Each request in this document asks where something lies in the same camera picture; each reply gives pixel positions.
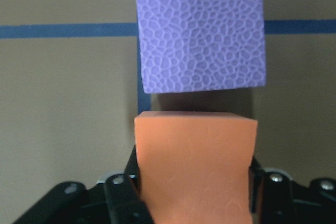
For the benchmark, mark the purple foam block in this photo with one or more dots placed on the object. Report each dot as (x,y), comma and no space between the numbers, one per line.
(201,45)

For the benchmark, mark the orange foam block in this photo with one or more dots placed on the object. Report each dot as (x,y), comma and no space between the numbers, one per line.
(194,165)

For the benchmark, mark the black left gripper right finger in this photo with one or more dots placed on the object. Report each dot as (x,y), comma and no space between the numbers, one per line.
(274,197)

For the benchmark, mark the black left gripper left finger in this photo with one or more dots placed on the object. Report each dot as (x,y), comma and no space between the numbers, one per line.
(115,199)

